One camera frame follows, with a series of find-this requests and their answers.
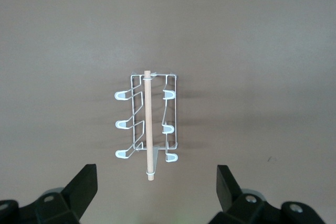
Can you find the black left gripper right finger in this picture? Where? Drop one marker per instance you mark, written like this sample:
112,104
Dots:
228,195

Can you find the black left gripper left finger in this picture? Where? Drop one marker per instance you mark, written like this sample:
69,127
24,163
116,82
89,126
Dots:
78,195

